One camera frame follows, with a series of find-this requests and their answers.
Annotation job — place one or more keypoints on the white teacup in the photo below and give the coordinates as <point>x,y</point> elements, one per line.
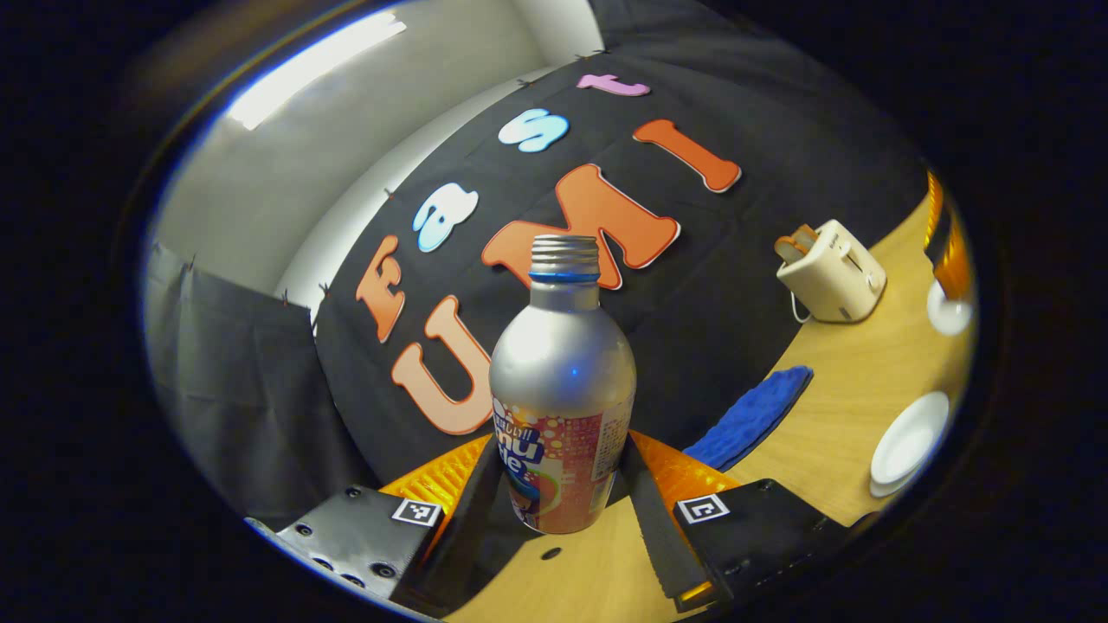
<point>909,437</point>

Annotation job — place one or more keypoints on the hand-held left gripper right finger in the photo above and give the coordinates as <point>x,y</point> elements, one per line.
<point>653,528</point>

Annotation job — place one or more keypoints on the blue towel cloth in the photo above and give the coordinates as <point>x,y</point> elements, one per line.
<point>749,420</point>

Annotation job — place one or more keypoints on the cream toaster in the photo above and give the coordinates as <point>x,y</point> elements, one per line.
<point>835,272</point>

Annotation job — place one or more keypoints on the ceiling light strip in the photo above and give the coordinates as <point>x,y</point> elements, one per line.
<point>312,65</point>

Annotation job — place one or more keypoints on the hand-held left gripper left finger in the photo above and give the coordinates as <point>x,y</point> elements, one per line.
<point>463,528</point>

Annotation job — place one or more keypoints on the silver water bottle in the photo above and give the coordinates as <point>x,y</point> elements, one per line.
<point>563,372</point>

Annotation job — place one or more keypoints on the black backdrop cloth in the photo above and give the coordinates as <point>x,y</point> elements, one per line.
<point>718,303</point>

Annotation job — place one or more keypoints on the dark grey side cloth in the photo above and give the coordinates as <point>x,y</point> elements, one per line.
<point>242,389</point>

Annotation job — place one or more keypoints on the brown toast slice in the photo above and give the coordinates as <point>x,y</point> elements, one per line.
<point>788,252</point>
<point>798,234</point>

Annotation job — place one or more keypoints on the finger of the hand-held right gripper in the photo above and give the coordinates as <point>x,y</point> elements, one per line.
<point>956,268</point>
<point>937,229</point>

